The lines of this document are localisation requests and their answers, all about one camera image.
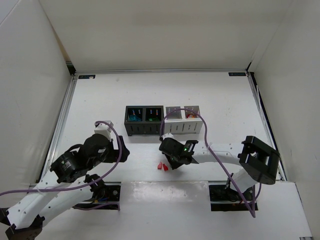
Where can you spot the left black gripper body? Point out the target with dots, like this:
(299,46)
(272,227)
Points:
(120,153)

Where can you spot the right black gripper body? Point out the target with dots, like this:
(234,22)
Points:
(178,161)

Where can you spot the red arched lego piece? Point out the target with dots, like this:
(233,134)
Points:
(191,116)

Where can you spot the cyan lego brick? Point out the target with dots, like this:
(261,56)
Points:
(134,118)

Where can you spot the green square lego brick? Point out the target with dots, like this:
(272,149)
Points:
(153,119)

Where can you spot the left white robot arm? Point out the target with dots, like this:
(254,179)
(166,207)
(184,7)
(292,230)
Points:
(65,185)

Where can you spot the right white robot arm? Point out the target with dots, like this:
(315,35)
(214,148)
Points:
(258,161)

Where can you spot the red sloped lego piece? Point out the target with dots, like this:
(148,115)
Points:
(165,168)

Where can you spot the white double bin container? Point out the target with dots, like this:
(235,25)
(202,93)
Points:
(177,122)

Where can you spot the black double bin container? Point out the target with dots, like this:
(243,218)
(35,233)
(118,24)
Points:
(143,127)

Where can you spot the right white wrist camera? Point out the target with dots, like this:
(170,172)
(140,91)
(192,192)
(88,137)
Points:
(167,135)

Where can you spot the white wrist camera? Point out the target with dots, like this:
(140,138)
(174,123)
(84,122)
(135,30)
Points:
(103,129)
(167,135)

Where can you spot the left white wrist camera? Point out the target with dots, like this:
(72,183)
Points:
(103,129)

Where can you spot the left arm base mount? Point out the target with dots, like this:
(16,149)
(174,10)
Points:
(104,196)

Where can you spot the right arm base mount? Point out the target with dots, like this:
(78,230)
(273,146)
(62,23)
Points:
(225,198)

